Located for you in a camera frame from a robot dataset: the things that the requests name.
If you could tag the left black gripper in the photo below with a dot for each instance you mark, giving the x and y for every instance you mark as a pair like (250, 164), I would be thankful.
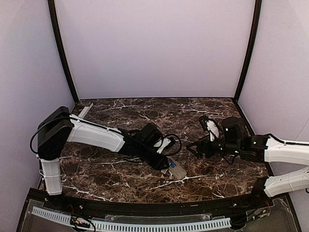
(160, 163)

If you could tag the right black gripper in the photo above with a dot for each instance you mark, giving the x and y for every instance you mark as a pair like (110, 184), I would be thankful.
(201, 148)

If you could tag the grey remote control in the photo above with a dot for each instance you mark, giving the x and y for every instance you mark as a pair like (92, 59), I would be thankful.
(178, 172)

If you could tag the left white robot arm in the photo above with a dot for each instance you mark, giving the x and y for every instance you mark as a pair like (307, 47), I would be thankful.
(62, 127)

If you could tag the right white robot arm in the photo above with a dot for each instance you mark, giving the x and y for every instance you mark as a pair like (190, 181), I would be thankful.
(231, 138)

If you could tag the small white bar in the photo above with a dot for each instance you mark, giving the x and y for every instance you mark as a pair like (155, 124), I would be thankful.
(85, 110)

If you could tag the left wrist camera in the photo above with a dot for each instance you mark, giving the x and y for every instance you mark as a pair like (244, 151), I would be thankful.
(160, 145)

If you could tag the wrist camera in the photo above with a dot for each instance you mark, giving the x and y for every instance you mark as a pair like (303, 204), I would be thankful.
(210, 126)
(160, 145)

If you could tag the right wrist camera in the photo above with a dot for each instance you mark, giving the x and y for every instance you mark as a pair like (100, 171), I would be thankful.
(210, 126)

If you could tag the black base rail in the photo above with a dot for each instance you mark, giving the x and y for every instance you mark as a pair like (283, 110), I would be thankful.
(230, 207)

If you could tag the left grey cable duct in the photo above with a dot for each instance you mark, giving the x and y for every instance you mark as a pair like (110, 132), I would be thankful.
(50, 215)

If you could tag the right black frame post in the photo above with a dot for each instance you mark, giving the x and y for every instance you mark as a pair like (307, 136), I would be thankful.
(249, 51)

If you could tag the black frame post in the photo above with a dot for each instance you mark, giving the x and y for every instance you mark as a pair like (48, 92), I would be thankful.
(61, 50)
(249, 51)

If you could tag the left black frame post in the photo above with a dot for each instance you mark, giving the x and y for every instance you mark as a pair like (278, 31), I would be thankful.
(61, 50)

